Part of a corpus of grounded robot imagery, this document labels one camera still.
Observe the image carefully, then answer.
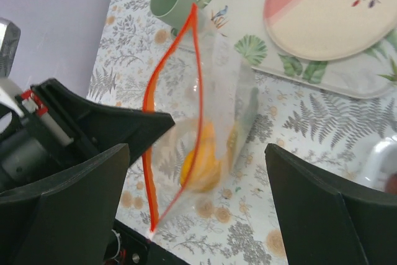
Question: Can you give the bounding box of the pink cream plate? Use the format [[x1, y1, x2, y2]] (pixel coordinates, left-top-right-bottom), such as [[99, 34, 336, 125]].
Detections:
[[263, 0, 396, 61]]

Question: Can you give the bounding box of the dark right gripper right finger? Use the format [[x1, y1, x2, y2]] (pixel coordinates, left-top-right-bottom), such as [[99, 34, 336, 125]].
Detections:
[[265, 143, 396, 264]]

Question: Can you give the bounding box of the white plastic basket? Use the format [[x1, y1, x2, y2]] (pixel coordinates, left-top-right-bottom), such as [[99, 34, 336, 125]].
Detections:
[[355, 135, 396, 192]]

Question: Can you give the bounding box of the clear orange-zip bag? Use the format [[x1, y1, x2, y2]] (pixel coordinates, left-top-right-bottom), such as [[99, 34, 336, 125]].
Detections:
[[142, 5, 257, 237]]

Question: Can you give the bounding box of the orange mango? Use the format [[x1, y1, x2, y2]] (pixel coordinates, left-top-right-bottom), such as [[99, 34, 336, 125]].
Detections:
[[186, 122, 221, 193]]

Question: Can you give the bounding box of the green chili pepper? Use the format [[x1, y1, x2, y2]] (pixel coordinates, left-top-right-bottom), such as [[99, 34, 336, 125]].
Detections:
[[239, 87, 259, 131]]

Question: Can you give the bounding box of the leaf-print serving tray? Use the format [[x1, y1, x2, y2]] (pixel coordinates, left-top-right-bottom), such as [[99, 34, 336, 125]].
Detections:
[[199, 0, 396, 99]]

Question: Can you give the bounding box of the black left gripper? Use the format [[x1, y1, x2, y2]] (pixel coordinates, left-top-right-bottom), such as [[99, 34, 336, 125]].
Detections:
[[1, 79, 175, 192]]

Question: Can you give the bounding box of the floral table mat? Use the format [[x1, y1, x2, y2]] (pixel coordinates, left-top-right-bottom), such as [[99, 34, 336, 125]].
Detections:
[[88, 0, 396, 264]]

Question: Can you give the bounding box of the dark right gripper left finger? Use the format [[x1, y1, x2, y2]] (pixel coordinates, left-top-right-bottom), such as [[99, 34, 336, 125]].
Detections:
[[1, 144, 130, 264]]

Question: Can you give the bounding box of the green cup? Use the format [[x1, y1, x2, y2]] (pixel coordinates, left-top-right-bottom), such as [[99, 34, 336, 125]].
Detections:
[[149, 0, 195, 30]]

